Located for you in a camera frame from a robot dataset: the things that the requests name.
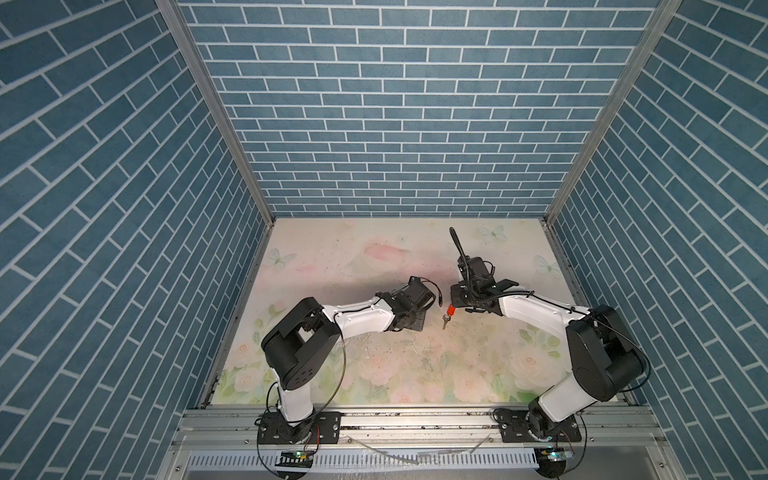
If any right green circuit board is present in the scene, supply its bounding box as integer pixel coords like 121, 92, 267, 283
535, 448, 572, 466

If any aluminium front rail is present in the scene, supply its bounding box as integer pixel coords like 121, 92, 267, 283
159, 402, 683, 479

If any corner aluminium post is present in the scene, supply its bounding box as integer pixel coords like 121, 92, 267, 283
155, 0, 276, 227
542, 0, 684, 227

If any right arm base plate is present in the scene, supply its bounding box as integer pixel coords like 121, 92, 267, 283
491, 408, 582, 443

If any left green circuit board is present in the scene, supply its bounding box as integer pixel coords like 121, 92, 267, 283
275, 451, 315, 469

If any black corrugated cable conduit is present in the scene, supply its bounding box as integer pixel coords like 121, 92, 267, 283
448, 226, 473, 289

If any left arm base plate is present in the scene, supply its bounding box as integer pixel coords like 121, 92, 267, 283
257, 411, 342, 445

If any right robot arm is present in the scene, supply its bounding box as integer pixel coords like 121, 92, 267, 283
451, 253, 650, 441

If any right corner aluminium post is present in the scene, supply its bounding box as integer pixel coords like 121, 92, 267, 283
542, 0, 684, 227

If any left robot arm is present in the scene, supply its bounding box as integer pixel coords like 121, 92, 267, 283
261, 276, 443, 427

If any green circuit board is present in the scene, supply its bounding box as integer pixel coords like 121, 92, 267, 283
535, 448, 572, 466
275, 451, 315, 469

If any key with red tag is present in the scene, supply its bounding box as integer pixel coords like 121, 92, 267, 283
442, 304, 456, 330

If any left corner aluminium post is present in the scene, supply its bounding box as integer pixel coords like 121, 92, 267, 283
155, 0, 276, 227

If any white slotted cable duct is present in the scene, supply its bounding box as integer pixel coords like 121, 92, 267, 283
186, 447, 539, 473

